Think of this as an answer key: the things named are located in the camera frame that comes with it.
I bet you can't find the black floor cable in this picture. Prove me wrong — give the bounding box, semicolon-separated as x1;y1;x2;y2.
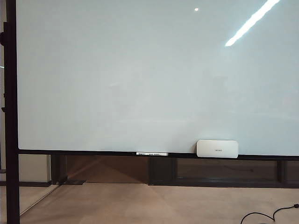
240;203;299;224

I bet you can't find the white barcode label strip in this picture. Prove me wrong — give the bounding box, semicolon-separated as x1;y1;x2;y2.
135;152;169;157

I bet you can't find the white rectangular board eraser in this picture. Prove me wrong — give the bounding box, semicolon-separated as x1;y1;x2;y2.
196;139;239;159

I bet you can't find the black whiteboard stand frame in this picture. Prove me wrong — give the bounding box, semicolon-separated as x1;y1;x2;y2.
0;0;21;224

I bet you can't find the white glass whiteboard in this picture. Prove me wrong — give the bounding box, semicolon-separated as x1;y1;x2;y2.
15;0;299;161

